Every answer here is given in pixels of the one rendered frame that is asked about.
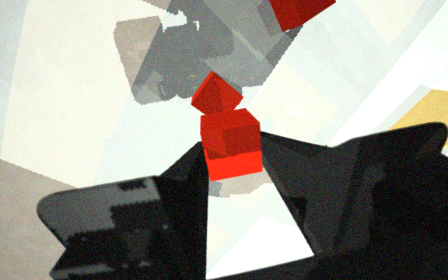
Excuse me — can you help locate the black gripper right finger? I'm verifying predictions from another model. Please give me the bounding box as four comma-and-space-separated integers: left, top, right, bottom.
261, 121, 448, 255

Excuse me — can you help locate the red cube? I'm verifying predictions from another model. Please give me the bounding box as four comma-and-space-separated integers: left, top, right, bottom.
200, 108, 263, 181
269, 0, 336, 32
191, 71, 243, 115

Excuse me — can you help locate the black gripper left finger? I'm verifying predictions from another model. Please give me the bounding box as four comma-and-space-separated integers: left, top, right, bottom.
37, 141, 209, 280

